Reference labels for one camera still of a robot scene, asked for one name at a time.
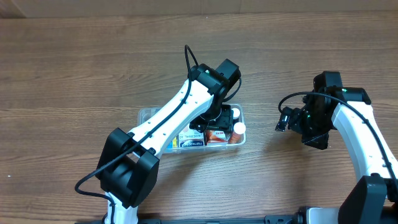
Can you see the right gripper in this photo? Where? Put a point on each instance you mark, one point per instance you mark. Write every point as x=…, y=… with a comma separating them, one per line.
x=295, y=114

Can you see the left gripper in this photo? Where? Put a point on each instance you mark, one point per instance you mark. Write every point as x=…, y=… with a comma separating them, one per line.
x=225, y=117

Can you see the black bottle white cap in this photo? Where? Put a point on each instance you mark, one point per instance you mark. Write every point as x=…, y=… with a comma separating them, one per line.
x=236, y=114

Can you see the red medicine box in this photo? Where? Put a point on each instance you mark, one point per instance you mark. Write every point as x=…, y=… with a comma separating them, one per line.
x=216, y=138

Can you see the orange bottle white cap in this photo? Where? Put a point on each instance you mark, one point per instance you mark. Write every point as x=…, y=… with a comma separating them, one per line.
x=239, y=129

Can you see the white Hansaplast box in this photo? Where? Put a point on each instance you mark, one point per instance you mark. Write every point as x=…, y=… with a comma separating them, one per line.
x=190, y=138

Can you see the blue yellow VapoDrops box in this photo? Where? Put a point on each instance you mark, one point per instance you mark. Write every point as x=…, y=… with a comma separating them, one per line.
x=173, y=144

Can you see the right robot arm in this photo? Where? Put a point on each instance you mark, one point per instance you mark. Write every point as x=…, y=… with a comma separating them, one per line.
x=330, y=105

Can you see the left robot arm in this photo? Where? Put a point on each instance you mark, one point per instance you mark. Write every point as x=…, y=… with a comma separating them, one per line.
x=130, y=161

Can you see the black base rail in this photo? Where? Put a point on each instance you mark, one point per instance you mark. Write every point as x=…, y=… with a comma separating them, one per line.
x=217, y=220

